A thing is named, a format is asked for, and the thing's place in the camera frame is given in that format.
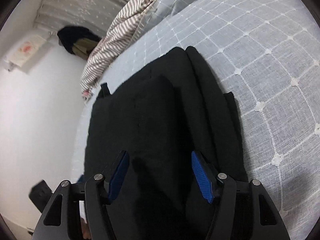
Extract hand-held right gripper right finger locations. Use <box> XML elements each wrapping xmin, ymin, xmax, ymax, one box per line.
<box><xmin>191</xmin><ymin>151</ymin><xmax>292</xmax><ymax>240</ymax></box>

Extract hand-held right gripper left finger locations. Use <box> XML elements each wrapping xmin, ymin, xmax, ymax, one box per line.
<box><xmin>32</xmin><ymin>150</ymin><xmax>130</xmax><ymax>240</ymax></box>

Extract black jacket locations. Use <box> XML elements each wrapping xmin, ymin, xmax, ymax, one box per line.
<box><xmin>84</xmin><ymin>46</ymin><xmax>249</xmax><ymax>240</ymax></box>

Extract person's right hand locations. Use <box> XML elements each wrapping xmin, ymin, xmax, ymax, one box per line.
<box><xmin>81</xmin><ymin>217</ymin><xmax>91</xmax><ymax>240</ymax></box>

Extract bed with grey checked sheet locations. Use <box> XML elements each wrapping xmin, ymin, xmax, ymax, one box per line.
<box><xmin>71</xmin><ymin>0</ymin><xmax>320</xmax><ymax>240</ymax></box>

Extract olive hanging jacket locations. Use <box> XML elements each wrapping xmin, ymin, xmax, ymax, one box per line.
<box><xmin>72</xmin><ymin>39</ymin><xmax>99</xmax><ymax>60</ymax></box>

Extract white air conditioner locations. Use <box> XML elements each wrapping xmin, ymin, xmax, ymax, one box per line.
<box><xmin>2</xmin><ymin>31</ymin><xmax>50</xmax><ymax>74</ymax></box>

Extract black hanging garment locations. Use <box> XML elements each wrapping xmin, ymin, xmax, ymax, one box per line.
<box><xmin>57</xmin><ymin>25</ymin><xmax>103</xmax><ymax>55</ymax></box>

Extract striped duvet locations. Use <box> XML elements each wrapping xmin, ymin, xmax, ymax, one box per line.
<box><xmin>80</xmin><ymin>0</ymin><xmax>175</xmax><ymax>97</ymax></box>

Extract grey star print curtain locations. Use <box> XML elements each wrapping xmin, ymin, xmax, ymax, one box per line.
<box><xmin>32</xmin><ymin>0</ymin><xmax>140</xmax><ymax>40</ymax></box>

